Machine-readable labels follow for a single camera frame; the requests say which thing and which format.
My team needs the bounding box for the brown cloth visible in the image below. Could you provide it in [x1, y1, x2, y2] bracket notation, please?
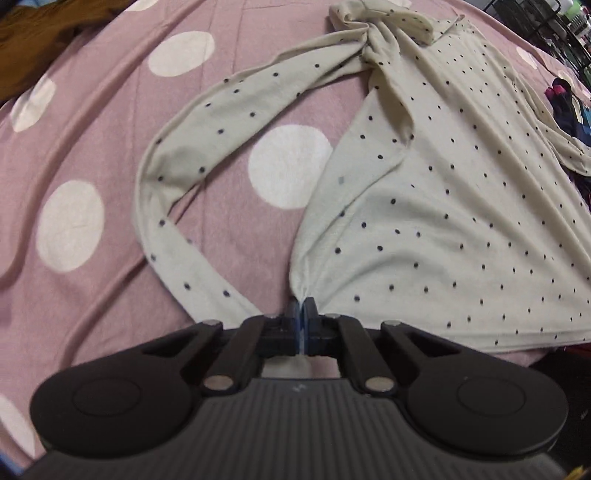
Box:
[0, 0, 122, 101]

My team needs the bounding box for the black wire rack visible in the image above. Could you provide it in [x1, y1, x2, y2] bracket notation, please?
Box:
[489, 0, 591, 88]

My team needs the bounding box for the cream polka-dot shirt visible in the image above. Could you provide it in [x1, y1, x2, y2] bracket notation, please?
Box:
[134, 0, 591, 357]

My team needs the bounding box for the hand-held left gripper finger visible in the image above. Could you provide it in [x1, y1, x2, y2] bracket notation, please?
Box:
[143, 299, 301, 397]
[302, 297, 463, 398]

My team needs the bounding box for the dark patterned cloth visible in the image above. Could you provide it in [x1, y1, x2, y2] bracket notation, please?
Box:
[545, 76, 591, 206]

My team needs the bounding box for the pink dotted blanket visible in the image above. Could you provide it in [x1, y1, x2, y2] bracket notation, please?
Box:
[0, 0, 591, 468]

